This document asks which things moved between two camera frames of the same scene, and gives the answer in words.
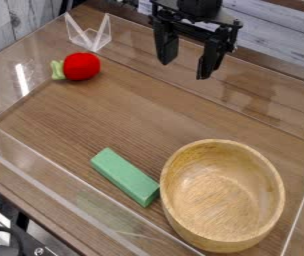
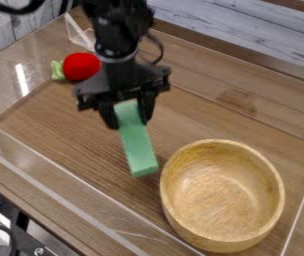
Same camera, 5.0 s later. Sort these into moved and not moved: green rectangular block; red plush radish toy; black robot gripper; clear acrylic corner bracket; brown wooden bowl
Moved: green rectangular block; black robot gripper
Not moved: red plush radish toy; brown wooden bowl; clear acrylic corner bracket
